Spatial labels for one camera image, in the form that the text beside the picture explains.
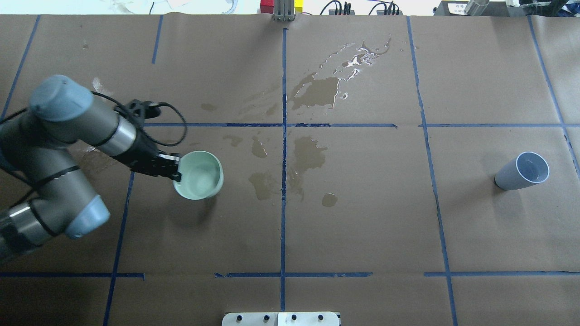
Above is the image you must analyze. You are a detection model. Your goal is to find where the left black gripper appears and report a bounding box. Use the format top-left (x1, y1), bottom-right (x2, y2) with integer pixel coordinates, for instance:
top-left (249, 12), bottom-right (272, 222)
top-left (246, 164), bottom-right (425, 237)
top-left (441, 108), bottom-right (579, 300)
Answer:
top-left (113, 131), bottom-right (182, 183)

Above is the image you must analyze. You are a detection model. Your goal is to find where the light green ceramic bowl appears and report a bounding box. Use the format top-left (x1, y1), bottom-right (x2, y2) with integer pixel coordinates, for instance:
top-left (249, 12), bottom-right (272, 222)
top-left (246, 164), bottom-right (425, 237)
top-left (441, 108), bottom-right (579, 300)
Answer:
top-left (173, 151), bottom-right (224, 200)

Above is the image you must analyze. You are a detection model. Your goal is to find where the blue plastic cup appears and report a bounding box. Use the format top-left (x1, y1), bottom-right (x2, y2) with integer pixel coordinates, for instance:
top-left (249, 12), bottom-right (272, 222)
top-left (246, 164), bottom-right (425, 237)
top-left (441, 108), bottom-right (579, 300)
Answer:
top-left (493, 151), bottom-right (551, 191)

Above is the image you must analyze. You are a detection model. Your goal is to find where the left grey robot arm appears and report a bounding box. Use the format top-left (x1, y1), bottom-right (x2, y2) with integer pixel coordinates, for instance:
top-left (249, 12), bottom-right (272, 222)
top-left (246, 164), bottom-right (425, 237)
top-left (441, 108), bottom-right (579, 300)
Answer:
top-left (1, 75), bottom-right (183, 264)

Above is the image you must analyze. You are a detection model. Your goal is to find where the red block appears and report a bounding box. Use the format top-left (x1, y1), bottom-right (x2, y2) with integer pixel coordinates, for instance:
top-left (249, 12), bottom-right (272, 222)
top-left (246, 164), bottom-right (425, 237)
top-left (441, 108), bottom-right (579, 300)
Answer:
top-left (259, 0), bottom-right (274, 14)

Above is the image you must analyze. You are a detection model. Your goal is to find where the yellow block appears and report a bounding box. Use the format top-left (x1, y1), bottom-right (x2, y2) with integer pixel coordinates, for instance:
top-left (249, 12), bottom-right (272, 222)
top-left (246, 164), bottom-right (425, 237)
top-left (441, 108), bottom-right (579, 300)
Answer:
top-left (294, 0), bottom-right (304, 13)

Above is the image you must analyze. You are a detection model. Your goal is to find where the dark metal stand block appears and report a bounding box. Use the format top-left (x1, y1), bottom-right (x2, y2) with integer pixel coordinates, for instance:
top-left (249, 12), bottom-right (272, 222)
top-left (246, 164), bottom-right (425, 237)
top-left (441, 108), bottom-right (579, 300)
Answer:
top-left (433, 0), bottom-right (526, 17)

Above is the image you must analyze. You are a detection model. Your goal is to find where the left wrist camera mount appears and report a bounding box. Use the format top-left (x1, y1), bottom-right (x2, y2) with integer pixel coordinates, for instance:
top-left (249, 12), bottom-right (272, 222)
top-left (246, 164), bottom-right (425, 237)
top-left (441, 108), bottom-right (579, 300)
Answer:
top-left (125, 100), bottom-right (161, 120)

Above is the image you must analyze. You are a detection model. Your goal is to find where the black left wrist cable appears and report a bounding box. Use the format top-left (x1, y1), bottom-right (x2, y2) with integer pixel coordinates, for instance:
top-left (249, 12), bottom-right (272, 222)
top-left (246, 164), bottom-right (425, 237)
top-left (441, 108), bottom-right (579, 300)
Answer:
top-left (91, 91), bottom-right (187, 147)

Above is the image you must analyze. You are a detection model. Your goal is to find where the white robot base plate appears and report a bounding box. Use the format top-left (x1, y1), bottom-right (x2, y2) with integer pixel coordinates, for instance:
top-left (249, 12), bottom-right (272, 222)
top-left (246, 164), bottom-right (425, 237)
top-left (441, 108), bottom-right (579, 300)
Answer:
top-left (221, 312), bottom-right (341, 326)

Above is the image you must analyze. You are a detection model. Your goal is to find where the aluminium frame post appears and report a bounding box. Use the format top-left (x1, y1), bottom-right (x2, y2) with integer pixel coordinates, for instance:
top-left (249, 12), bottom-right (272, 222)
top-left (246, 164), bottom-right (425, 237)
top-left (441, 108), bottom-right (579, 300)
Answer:
top-left (272, 0), bottom-right (296, 21)

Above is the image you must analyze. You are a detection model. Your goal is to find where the black connector with cables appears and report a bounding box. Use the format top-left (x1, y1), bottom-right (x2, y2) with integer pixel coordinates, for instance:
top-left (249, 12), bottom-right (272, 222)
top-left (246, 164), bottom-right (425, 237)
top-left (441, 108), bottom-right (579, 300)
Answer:
top-left (319, 0), bottom-right (356, 16)

